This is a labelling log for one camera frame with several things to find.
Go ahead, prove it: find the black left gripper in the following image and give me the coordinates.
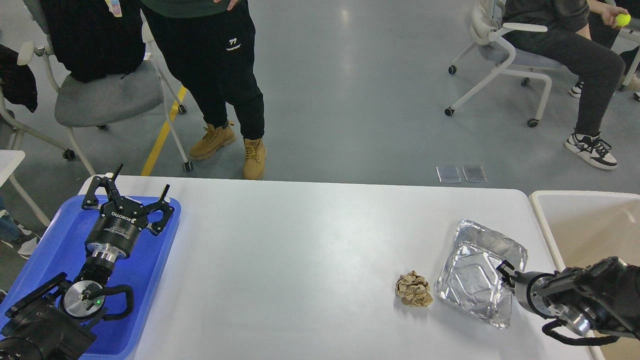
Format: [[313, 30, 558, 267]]
[[81, 163, 175, 260]]

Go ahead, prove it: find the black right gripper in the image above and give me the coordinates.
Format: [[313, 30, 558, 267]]
[[496, 260, 556, 318]]

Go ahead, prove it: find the aluminium foil tray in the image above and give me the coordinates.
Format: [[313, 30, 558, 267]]
[[434, 219, 528, 330]]

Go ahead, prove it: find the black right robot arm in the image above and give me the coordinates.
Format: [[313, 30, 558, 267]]
[[496, 256, 640, 346]]

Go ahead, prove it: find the blue plastic tray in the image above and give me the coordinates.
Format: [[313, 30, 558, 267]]
[[0, 194, 182, 359]]

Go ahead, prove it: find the crumpled brown paper ball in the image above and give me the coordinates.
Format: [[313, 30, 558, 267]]
[[395, 270, 434, 308]]

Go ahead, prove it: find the beige plastic bin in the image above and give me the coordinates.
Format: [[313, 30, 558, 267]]
[[529, 190, 640, 360]]

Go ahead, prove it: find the grey office chair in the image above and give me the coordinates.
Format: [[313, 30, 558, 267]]
[[17, 0, 169, 175]]

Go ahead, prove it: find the small white side table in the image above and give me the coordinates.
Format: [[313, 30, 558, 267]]
[[0, 149, 51, 227]]

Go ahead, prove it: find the black bag at left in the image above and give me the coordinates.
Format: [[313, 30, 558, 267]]
[[0, 44, 38, 113]]

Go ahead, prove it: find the black jacket on chair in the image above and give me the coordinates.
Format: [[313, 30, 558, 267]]
[[40, 0, 146, 84]]

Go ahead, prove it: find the standing person in black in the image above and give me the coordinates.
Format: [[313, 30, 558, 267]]
[[141, 0, 266, 180]]

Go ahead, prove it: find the white office chair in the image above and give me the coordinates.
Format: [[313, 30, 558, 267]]
[[444, 0, 563, 128]]

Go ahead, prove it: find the seated person in dark clothes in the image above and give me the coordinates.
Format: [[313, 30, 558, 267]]
[[502, 0, 627, 170]]

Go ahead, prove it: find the yellow-green ball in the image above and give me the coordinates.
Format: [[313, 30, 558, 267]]
[[615, 13, 632, 28]]

